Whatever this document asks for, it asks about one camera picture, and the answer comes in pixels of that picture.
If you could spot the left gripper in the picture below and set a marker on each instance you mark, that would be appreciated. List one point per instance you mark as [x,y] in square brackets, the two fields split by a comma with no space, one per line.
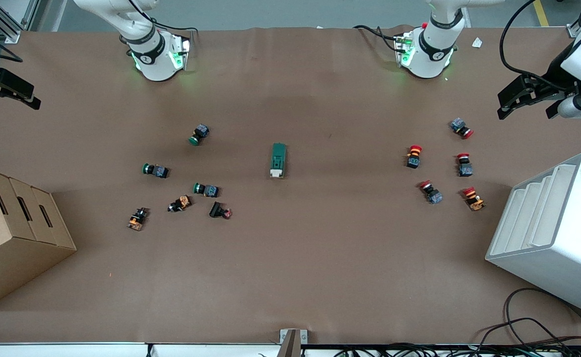
[556,79]

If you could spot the green load switch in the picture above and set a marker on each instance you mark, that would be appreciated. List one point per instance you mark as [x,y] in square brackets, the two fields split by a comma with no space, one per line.
[279,158]

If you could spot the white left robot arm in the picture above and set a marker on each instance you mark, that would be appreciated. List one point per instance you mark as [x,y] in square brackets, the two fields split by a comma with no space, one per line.
[431,49]

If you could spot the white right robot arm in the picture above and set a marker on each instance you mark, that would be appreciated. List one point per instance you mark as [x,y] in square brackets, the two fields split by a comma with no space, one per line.
[156,54]

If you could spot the red emergency button grey base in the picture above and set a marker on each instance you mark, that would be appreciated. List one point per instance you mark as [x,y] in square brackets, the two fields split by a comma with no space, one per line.
[464,164]
[430,192]
[461,128]

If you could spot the white paper scrap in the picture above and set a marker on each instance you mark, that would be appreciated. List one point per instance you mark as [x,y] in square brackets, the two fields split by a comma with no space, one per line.
[477,42]

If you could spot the red button orange base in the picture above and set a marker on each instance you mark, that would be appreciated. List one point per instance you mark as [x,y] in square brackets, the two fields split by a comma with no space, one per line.
[473,198]

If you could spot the white stepped rack box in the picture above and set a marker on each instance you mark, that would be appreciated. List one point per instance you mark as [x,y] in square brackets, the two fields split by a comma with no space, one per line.
[558,233]

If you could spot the brown cardboard box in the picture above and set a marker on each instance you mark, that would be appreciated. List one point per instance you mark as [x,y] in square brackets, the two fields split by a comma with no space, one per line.
[12,233]

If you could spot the green mushroom push button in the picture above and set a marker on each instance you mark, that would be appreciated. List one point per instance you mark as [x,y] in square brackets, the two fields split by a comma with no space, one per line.
[155,170]
[206,189]
[199,134]

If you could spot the black square push button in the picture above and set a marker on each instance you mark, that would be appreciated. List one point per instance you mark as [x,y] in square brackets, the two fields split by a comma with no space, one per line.
[219,210]

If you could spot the brown paper table cover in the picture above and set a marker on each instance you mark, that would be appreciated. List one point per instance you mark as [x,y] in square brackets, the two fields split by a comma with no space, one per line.
[290,272]

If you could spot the black orange selector switch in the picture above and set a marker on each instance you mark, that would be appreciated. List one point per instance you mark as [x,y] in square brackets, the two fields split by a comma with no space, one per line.
[137,218]
[179,204]

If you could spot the white table edge rail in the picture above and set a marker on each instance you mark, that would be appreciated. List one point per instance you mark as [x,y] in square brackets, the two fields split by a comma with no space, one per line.
[72,349]

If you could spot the metal bracket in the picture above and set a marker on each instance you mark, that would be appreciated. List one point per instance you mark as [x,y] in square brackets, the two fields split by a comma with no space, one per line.
[292,339]

